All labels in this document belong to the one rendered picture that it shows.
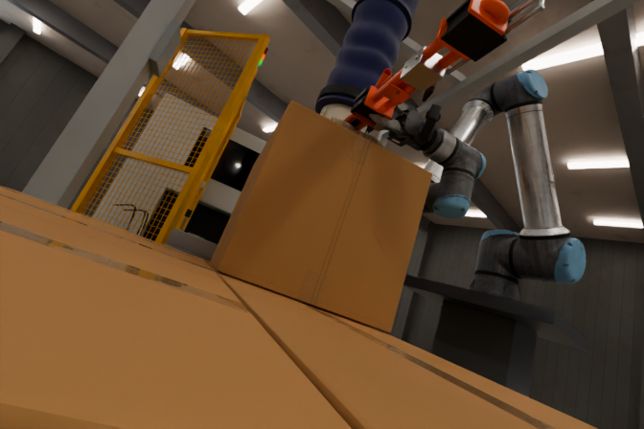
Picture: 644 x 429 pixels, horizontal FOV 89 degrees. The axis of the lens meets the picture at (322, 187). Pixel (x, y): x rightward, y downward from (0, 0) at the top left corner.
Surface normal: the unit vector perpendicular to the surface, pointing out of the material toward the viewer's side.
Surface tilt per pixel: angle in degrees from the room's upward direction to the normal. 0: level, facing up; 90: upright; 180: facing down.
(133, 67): 90
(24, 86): 90
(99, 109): 90
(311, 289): 90
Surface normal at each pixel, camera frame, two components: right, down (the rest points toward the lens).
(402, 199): 0.33, -0.18
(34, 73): 0.66, 0.00
